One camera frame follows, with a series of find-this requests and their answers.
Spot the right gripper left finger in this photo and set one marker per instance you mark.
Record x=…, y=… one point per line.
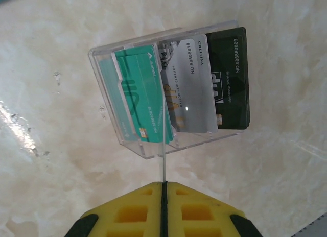
x=127, y=221

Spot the white VIP card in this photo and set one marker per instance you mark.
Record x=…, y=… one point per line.
x=189, y=94

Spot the black VIP card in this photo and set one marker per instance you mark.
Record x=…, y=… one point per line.
x=235, y=94

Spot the clear acrylic card box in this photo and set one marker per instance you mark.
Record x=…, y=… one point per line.
x=194, y=142

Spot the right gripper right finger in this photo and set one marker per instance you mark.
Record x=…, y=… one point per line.
x=199, y=221

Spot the aluminium side frame rail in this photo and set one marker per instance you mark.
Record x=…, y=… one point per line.
x=319, y=228

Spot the teal VIP card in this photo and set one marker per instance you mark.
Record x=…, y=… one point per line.
x=143, y=94
x=110, y=94

